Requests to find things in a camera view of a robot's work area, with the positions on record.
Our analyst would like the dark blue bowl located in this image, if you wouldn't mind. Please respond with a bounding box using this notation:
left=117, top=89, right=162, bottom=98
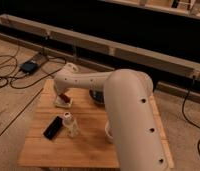
left=89, top=90, right=104, bottom=105

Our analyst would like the clear plastic cup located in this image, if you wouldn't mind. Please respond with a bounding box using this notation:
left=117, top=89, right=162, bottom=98
left=105, top=121, right=113, bottom=142

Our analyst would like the black floor cable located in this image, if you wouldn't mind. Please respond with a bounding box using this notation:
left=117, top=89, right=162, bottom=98
left=0, top=39, right=74, bottom=90

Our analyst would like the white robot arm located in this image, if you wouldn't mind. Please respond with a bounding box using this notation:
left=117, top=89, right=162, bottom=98
left=54, top=63, right=170, bottom=171

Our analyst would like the clear plastic bottle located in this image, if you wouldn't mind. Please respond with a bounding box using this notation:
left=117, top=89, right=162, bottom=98
left=63, top=112, right=79, bottom=138

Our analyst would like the red pepper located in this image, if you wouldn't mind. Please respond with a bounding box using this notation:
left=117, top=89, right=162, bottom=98
left=59, top=94, right=70, bottom=103

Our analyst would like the black cable at right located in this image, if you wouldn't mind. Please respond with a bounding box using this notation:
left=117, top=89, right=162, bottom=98
left=181, top=75, right=200, bottom=164

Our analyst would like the wooden table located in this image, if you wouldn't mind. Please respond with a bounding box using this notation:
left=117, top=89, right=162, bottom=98
left=19, top=80, right=174, bottom=171

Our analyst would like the white sponge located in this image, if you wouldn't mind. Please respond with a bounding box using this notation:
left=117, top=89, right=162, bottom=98
left=54, top=97, right=73, bottom=109

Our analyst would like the black rectangular box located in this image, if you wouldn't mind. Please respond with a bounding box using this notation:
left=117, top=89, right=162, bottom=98
left=43, top=116, right=63, bottom=140

